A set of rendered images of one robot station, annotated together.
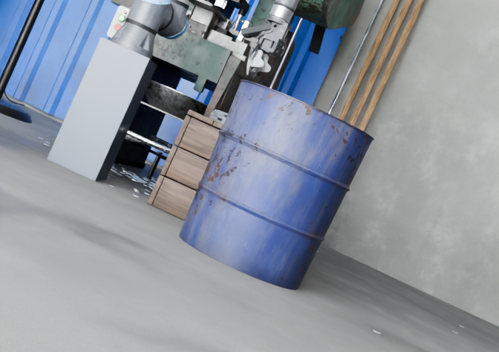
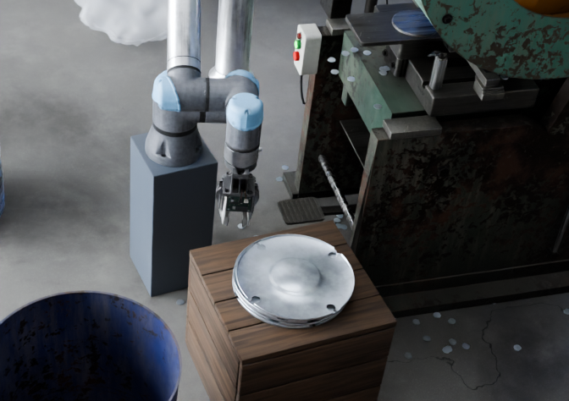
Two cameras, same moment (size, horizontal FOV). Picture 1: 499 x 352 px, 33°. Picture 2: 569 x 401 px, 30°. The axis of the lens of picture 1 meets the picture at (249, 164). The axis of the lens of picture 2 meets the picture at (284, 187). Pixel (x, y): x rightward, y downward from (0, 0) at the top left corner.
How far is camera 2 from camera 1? 312 cm
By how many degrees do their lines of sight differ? 65
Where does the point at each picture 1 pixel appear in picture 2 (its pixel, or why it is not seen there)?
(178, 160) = (191, 307)
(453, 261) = not seen: outside the picture
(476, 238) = not seen: outside the picture
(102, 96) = (140, 206)
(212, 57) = (380, 116)
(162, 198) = (190, 343)
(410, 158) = not seen: outside the picture
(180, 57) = (362, 105)
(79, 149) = (140, 257)
